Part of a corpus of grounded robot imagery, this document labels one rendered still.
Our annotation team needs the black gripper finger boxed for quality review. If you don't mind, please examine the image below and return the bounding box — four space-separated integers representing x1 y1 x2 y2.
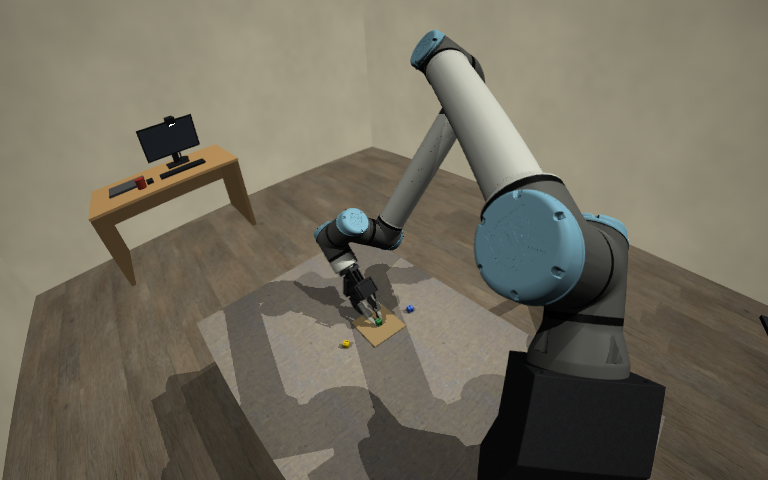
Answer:
367 293 382 320
349 297 377 325

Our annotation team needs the tan flat mat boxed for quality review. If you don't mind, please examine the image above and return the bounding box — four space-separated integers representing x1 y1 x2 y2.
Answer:
351 304 406 347

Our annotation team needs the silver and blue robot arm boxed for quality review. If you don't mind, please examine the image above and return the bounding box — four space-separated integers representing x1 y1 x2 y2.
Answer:
314 30 631 380

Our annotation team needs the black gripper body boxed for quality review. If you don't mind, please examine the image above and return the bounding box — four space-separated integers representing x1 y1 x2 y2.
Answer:
339 263 378 301

